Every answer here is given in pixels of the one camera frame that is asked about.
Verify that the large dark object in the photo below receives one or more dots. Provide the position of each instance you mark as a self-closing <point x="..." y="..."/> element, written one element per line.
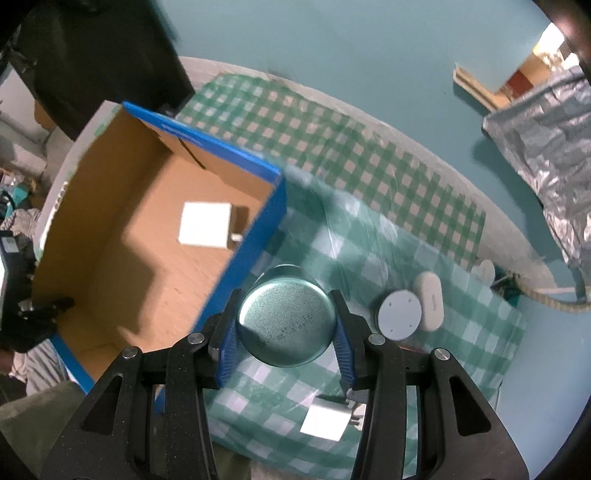
<point x="101" y="60"/>

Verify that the dark green checked cloth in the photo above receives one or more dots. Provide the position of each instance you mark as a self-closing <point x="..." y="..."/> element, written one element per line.
<point x="323" y="138"/>

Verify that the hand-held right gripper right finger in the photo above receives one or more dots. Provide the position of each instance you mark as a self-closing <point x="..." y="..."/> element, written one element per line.
<point x="344" y="353"/>

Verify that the blue-sided cardboard box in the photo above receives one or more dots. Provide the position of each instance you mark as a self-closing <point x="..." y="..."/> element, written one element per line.
<point x="138" y="277"/>

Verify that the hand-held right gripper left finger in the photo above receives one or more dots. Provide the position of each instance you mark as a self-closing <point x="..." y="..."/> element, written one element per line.
<point x="228" y="344"/>

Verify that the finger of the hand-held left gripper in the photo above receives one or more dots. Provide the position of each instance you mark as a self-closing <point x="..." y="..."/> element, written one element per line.
<point x="44" y="311"/>

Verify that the grey and black round puck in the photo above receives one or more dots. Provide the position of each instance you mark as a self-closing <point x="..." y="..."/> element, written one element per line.
<point x="400" y="314"/>

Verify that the white charger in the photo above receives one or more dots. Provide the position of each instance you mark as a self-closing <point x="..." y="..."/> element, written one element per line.
<point x="205" y="225"/>
<point x="323" y="421"/>

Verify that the light teal checked tablecloth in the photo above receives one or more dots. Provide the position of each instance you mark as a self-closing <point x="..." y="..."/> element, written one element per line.
<point x="392" y="383"/>

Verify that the striped cloth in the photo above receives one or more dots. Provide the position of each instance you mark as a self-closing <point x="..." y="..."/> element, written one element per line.
<point x="32" y="367"/>

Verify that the small white round object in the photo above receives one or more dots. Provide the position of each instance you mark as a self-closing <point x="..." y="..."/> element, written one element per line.
<point x="485" y="271"/>

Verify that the green metal tin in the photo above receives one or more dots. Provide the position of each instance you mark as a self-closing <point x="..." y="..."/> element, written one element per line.
<point x="281" y="318"/>

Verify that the olive green cloth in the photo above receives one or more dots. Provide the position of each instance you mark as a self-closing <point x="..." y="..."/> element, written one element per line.
<point x="41" y="429"/>

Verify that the small white adapter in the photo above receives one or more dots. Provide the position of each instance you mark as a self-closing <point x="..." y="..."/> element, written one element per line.
<point x="429" y="300"/>

